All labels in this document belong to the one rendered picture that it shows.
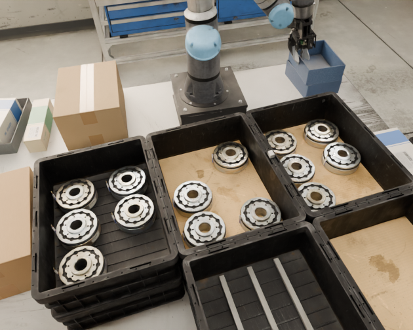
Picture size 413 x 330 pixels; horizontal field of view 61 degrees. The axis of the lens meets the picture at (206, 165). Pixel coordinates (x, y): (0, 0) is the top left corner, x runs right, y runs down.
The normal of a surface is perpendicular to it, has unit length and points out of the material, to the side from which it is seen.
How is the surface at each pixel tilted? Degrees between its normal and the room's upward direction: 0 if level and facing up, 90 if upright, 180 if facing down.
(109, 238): 0
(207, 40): 9
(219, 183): 0
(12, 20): 90
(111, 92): 0
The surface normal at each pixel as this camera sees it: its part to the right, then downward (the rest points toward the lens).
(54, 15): 0.21, 0.73
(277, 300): -0.03, -0.66
